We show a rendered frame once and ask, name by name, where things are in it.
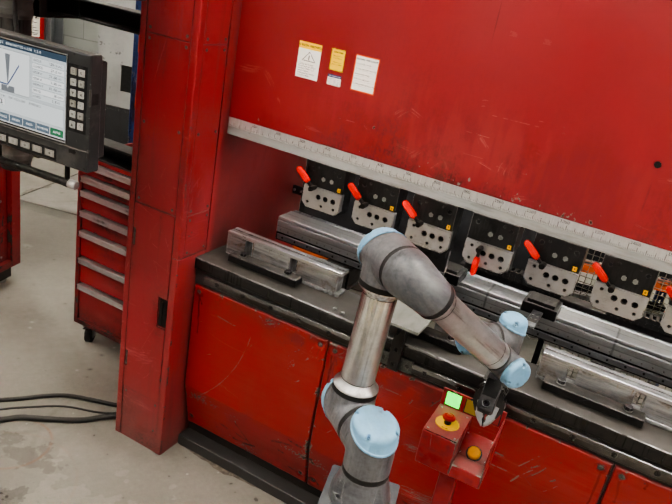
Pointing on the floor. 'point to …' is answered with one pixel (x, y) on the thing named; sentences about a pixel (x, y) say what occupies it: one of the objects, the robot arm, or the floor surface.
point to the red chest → (101, 250)
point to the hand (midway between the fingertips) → (482, 424)
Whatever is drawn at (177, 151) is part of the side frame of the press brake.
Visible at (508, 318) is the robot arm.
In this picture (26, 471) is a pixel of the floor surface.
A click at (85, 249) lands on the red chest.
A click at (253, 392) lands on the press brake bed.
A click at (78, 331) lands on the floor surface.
